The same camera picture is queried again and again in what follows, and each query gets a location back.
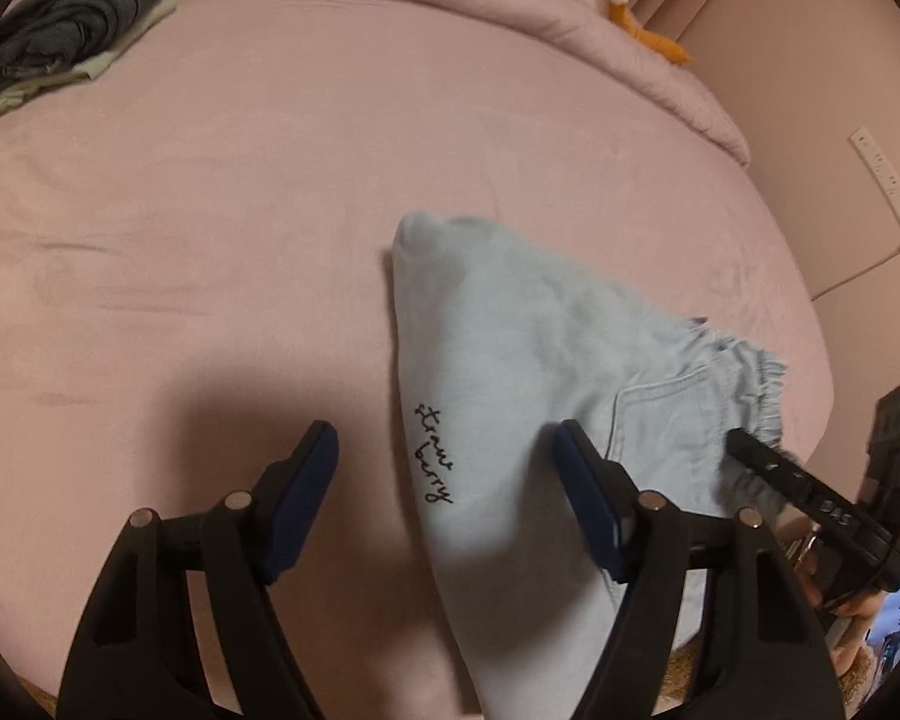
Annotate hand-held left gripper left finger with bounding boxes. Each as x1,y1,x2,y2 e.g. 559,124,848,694
56,420,340,720

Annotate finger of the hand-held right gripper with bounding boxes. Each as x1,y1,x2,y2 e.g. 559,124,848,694
726,427,830,515

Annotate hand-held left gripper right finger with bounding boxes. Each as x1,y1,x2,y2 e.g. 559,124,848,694
553,420,847,720

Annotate light blue denim pants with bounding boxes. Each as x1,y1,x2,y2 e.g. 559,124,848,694
386,211,800,720

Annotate person's right hand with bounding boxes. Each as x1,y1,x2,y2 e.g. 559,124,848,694
799,536,884,680

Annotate blue printed cloth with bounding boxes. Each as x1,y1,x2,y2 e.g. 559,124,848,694
866,553,900,695

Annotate brown fluffy rug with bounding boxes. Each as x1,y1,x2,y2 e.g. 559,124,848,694
664,641,878,710

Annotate pink bed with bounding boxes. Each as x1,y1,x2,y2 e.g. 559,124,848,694
0,0,833,720

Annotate white power strip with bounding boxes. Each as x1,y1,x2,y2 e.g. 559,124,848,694
847,126,900,257

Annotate pink comforter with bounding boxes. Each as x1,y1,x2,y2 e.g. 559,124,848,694
172,0,752,166

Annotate thin power cable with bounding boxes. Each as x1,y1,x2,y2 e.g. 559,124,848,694
811,236,900,302

